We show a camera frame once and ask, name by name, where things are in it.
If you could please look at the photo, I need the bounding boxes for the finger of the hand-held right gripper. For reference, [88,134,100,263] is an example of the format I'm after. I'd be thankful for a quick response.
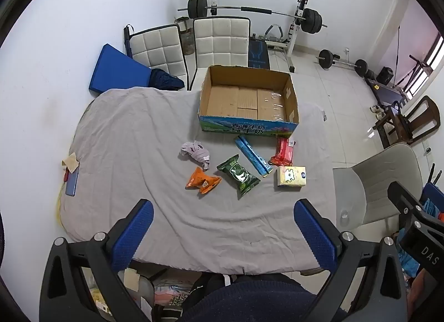
[421,182,444,203]
[387,181,423,212]

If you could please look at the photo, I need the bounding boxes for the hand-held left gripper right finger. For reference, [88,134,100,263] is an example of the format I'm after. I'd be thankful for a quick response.
[294,199,408,322]

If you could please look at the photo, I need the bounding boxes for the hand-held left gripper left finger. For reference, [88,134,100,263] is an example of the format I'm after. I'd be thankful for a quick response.
[39,199,155,322]

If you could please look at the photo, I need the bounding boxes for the yellow tissue pack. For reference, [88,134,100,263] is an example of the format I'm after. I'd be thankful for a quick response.
[276,165,307,189]

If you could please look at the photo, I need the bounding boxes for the orange snack packet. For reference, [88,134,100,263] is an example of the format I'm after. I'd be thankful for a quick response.
[185,167,223,198]

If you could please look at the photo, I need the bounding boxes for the red packet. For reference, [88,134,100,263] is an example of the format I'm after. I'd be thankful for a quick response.
[269,137,297,167]

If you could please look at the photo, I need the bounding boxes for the green snack packet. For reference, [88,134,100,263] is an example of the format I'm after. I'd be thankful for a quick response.
[216,154,261,199]

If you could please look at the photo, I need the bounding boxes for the grey socks bundle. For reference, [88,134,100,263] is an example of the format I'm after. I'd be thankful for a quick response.
[178,140,211,172]

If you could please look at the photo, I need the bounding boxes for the long blue packet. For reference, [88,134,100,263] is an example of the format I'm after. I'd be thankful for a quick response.
[233,135,273,177]

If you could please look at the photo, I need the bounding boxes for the cardboard box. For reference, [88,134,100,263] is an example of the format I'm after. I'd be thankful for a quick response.
[198,64,301,137]

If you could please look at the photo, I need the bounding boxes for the person's right forearm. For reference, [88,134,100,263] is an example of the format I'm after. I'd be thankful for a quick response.
[407,269,444,322]

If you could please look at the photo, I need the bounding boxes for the black thin rods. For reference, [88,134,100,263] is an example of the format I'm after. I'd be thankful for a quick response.
[428,162,443,185]

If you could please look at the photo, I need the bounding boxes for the beige plastic chair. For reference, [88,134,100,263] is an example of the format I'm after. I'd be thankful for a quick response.
[332,142,424,236]

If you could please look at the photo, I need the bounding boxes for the clear plastic storage box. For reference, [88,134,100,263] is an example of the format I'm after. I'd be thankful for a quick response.
[118,266,155,322]

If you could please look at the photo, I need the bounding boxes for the brown wooden chair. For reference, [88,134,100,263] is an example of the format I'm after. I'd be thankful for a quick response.
[373,95,441,149]

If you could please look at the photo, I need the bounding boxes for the black bag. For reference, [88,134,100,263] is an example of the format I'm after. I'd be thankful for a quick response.
[390,100,416,135]

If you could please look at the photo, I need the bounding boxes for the blue phone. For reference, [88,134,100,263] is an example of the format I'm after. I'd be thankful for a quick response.
[64,162,80,197]

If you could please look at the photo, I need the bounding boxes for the grey bed sheet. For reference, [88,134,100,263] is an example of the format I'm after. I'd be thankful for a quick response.
[55,87,339,276]

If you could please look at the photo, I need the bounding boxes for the person's dark blue sweater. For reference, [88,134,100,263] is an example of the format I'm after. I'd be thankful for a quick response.
[177,273,347,322]

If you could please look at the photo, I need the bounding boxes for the beige paper note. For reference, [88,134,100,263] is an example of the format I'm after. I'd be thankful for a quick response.
[62,153,80,172]

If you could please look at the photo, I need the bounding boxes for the black treadmill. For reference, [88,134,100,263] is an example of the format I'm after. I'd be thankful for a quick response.
[368,53,432,107]

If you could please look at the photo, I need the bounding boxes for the black speaker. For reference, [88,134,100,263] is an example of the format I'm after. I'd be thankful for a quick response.
[376,67,394,85]

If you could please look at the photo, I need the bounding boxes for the window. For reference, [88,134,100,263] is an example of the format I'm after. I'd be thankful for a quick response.
[404,34,444,97]

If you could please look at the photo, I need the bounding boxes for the black pole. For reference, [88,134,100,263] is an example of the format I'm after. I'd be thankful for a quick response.
[393,25,401,80]

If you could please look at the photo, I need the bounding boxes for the dark blue cloth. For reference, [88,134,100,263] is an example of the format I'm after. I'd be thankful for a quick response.
[149,69,185,91]

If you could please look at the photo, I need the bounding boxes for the short barbell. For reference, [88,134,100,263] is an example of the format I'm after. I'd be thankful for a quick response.
[316,49,368,76]

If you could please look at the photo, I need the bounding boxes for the blue folded mat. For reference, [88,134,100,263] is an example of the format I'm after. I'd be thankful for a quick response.
[88,44,152,94]

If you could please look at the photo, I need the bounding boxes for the white quilted chair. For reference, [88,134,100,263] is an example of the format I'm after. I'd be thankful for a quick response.
[189,17,251,91]
[129,24,190,91]

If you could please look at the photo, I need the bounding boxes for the blue black tube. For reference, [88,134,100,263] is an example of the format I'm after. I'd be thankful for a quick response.
[123,24,134,58]

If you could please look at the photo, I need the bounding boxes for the weight bench with white rack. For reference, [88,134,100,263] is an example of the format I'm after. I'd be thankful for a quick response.
[207,0,311,73]

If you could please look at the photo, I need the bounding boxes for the olive bag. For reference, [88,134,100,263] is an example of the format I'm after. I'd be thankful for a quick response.
[174,17,195,56]

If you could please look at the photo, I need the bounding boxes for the long barbell with black plates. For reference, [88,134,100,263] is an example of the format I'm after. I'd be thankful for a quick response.
[178,0,327,35]

